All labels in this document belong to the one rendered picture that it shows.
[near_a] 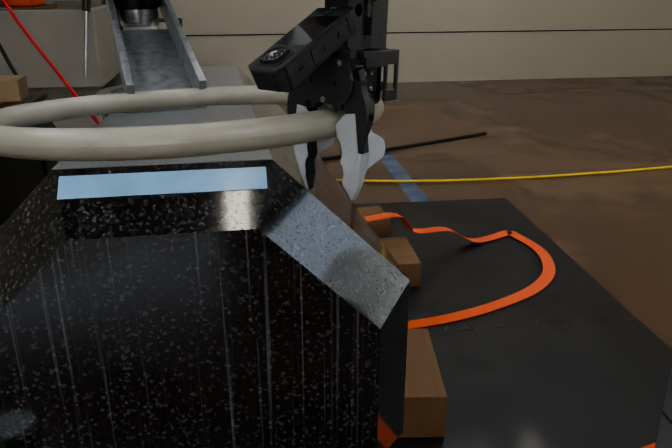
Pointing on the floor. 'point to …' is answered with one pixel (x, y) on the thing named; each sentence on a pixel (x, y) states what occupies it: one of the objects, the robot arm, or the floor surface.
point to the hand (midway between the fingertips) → (326, 184)
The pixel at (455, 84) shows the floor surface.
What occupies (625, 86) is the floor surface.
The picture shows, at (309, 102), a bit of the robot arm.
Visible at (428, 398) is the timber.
